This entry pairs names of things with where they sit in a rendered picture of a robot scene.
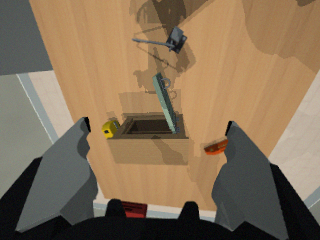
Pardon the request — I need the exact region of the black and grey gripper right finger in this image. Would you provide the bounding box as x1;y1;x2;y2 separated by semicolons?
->
211;121;320;240

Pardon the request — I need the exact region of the yellow tape measure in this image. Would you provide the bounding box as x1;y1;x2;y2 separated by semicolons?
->
102;120;120;139

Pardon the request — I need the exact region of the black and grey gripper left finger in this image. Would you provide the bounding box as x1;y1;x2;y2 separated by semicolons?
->
0;117;98;240

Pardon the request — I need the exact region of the orange spirit level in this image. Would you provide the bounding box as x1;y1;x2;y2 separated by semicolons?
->
205;139;228;155

